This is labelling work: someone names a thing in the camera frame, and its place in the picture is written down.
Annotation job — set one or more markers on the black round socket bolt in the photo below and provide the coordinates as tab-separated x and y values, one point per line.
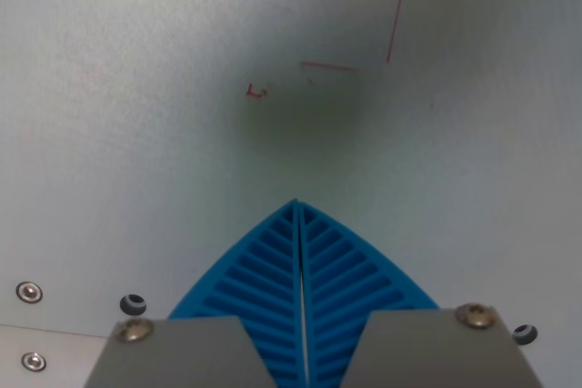
525	334
133	304

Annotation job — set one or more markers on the silver washer head screw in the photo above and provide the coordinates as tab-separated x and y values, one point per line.
33	361
29	291

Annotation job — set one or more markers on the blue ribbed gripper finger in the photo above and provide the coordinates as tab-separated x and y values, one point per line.
254	270
345	270

